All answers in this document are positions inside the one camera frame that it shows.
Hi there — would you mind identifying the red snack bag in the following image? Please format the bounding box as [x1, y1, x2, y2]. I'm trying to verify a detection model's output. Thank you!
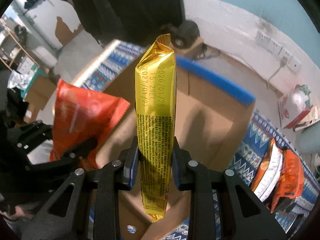
[50, 79, 130, 171]

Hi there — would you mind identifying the gold snack packet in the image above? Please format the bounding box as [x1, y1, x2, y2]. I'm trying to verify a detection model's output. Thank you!
[135, 34, 176, 222]

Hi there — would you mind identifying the orange white snack bag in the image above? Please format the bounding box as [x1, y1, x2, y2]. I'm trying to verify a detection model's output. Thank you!
[251, 138, 283, 202]

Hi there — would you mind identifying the orange chip bag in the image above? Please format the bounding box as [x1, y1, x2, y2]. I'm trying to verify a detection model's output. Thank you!
[271, 149, 304, 213]

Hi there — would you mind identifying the blue-edged cardboard box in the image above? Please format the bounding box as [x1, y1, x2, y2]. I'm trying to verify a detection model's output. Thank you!
[93, 57, 255, 239]

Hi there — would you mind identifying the blue patterned tablecloth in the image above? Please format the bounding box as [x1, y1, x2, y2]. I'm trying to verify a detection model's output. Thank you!
[72, 39, 320, 240]

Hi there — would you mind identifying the brown floor cardboard box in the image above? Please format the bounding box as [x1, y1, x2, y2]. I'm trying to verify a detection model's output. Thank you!
[23, 75, 56, 123]

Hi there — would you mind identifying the small cardboard box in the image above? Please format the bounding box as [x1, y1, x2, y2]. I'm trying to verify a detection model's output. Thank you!
[174, 37, 204, 60]

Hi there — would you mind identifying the red white shopping bag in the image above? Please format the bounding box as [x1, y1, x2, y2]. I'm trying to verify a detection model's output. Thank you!
[278, 85, 319, 131]

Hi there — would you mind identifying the black hanging cloth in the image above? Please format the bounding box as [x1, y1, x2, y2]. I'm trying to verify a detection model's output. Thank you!
[62, 0, 184, 46]

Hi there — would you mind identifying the white wall socket strip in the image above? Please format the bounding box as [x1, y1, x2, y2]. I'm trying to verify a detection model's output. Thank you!
[255, 30, 302, 73]

